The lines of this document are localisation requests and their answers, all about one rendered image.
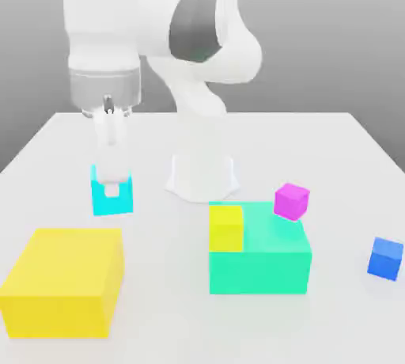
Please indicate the large green box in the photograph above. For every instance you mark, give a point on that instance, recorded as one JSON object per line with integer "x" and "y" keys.
{"x": 259, "y": 272}

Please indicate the small blue cube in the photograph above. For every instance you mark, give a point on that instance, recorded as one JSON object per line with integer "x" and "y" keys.
{"x": 384, "y": 259}

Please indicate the small cyan cube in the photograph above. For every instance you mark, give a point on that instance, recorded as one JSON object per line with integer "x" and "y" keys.
{"x": 110, "y": 205}

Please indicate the small magenta cube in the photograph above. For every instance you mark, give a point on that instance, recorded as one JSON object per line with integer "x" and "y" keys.
{"x": 290, "y": 202}

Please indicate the small yellow cube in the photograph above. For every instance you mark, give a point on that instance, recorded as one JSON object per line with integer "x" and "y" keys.
{"x": 225, "y": 228}

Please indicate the large yellow box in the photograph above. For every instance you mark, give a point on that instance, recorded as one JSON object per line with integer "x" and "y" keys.
{"x": 60, "y": 281}

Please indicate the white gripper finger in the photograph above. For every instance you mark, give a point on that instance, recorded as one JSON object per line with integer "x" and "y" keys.
{"x": 111, "y": 190}

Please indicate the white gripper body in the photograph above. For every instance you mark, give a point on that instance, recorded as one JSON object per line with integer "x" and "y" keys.
{"x": 110, "y": 155}

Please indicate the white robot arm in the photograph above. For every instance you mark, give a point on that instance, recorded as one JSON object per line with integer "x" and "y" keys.
{"x": 101, "y": 22}

